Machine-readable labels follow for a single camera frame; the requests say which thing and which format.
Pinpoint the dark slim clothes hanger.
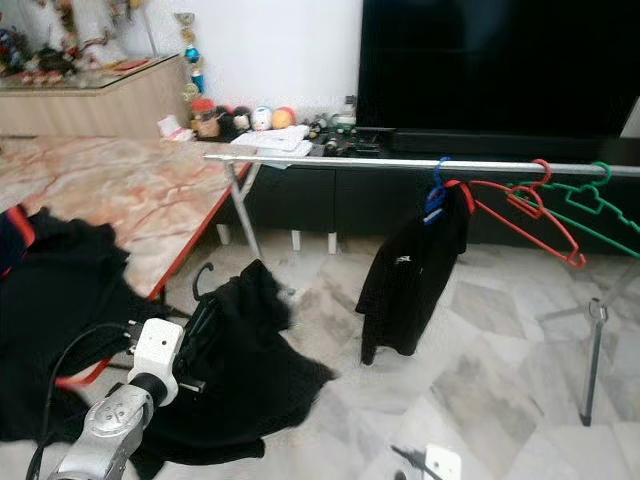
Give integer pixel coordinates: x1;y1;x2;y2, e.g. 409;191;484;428
195;262;216;301

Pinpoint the black garment with small logo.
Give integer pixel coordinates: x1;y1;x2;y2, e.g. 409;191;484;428
130;260;336;479

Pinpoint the navy shirt with red collar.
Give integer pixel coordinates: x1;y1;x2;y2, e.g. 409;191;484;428
0;205;39;276

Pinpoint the blue clothes hanger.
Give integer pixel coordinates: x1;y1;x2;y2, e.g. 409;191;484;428
423;157;453;223

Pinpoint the red clothes hanger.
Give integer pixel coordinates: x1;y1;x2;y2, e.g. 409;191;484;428
472;158;588;269
445;180;476;213

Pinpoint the green clothes hanger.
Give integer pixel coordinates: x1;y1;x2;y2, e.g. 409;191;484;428
540;160;640;259

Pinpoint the black hooded jacket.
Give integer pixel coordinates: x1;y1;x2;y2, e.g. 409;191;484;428
0;207;161;446

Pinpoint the marble table with red edge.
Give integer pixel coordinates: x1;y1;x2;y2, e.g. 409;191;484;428
0;135;251;391

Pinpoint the black TV console cabinet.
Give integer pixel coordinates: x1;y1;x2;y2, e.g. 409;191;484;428
220;132;640;256

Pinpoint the white paper stack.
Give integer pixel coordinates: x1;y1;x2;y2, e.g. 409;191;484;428
232;125;313;159

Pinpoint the pink white tissue box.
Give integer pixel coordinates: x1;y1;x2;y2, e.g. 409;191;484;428
157;115;189;139

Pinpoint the jar with red lid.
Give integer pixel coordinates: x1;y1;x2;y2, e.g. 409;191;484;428
190;97;219;139

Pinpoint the black printed T-shirt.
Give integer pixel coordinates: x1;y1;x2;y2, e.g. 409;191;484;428
355;183;473;366

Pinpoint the black mouse plush toy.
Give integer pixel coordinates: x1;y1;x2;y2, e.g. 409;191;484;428
218;105;253;136

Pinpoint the yellow round plush toy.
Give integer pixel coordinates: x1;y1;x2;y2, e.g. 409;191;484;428
272;106;298;130

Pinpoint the light wooden sideboard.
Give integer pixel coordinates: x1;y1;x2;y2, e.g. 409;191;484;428
0;55;191;141

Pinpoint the small green white bottle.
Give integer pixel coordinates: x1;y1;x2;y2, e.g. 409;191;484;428
335;95;359;131

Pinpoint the blue and gold trophy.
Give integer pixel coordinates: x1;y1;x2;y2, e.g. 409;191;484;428
175;12;206;96

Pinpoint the dark red seated figurine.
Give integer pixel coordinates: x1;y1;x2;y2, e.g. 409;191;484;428
35;40;76;76

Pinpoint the white robed figurine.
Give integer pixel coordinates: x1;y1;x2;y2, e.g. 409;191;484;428
75;0;126;63

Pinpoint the black soundbar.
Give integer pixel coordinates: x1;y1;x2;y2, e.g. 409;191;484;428
390;128;631;156

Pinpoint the black flat television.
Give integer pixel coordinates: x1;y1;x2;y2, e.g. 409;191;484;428
357;0;629;141

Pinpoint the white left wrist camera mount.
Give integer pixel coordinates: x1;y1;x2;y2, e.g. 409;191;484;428
132;318;186;386

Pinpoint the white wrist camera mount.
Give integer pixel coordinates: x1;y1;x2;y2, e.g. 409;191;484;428
132;318;186;386
425;445;463;480

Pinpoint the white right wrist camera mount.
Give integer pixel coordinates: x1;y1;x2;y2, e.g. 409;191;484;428
425;445;463;480

